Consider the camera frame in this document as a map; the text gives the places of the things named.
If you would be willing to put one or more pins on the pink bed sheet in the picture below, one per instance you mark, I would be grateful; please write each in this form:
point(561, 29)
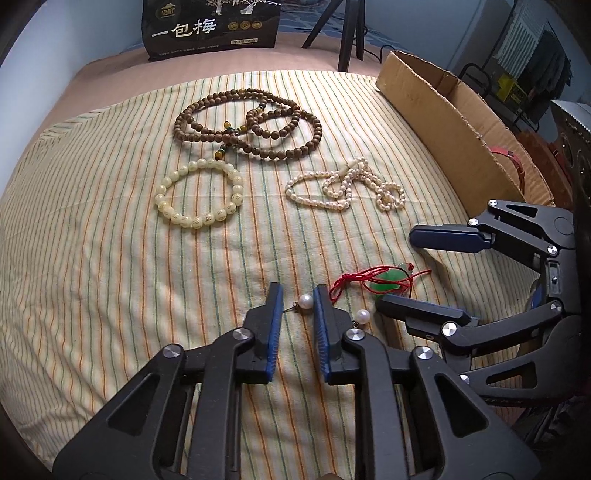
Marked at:
point(115, 69)

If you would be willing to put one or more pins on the black tripod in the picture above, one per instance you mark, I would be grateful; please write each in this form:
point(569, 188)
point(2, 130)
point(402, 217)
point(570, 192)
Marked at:
point(346, 41)

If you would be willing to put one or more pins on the pearl earring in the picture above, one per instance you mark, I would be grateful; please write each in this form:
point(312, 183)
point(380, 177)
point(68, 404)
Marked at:
point(364, 316)
point(305, 302)

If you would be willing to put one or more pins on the yellow and black box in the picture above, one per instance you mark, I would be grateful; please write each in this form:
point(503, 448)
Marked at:
point(510, 87)

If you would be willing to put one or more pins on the cardboard box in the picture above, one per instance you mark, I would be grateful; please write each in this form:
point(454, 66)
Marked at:
point(429, 106)

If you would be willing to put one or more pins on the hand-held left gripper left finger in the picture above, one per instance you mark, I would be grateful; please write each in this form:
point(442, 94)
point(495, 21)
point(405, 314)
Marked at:
point(273, 334)

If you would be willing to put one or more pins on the black metal rack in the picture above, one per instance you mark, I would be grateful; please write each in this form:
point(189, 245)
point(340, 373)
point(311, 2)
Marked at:
point(475, 69)

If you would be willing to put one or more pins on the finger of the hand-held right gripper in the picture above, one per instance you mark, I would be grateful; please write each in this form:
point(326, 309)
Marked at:
point(443, 237)
point(418, 311)

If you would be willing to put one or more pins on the striped yellow cloth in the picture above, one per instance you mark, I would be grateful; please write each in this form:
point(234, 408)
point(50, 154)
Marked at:
point(115, 277)

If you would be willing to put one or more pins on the black snack bag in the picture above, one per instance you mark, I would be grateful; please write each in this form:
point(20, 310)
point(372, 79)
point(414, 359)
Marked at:
point(207, 27)

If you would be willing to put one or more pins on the hanging dark clothes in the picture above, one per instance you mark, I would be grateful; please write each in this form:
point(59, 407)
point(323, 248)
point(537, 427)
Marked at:
point(551, 60)

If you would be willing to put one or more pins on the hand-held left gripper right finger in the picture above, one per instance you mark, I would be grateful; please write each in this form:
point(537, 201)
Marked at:
point(320, 337)

